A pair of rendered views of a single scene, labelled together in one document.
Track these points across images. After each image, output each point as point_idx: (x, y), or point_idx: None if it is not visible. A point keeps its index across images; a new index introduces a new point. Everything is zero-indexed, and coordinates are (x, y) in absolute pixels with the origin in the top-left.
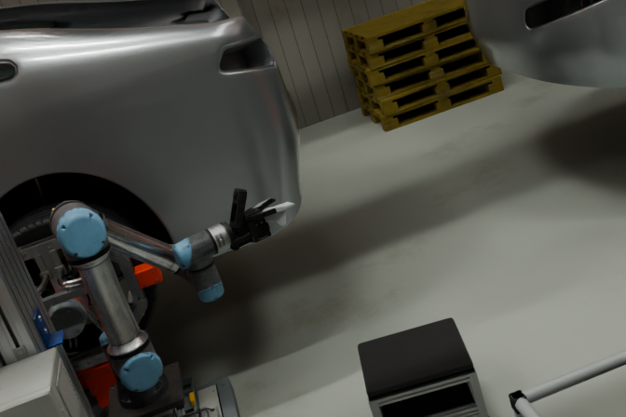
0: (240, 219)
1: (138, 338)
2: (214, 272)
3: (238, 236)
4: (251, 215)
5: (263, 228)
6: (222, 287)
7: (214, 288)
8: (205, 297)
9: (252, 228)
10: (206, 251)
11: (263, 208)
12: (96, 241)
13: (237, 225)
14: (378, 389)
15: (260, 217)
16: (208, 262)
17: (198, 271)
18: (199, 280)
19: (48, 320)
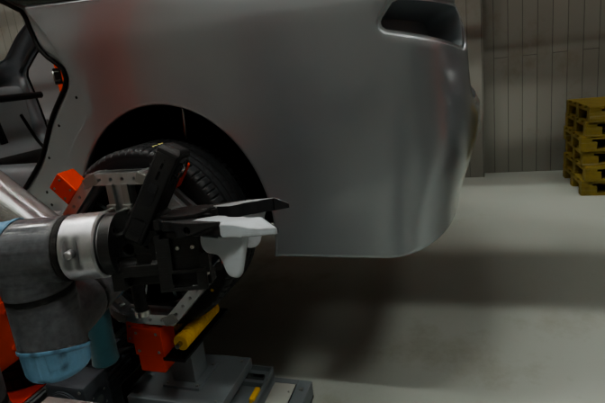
0: (143, 219)
1: None
2: (49, 322)
3: (135, 261)
4: (169, 220)
5: (193, 263)
6: (70, 360)
7: (40, 359)
8: (22, 369)
9: (162, 254)
10: (27, 268)
11: (239, 215)
12: None
13: (130, 232)
14: None
15: (178, 233)
16: (31, 296)
17: (7, 307)
18: (11, 327)
19: None
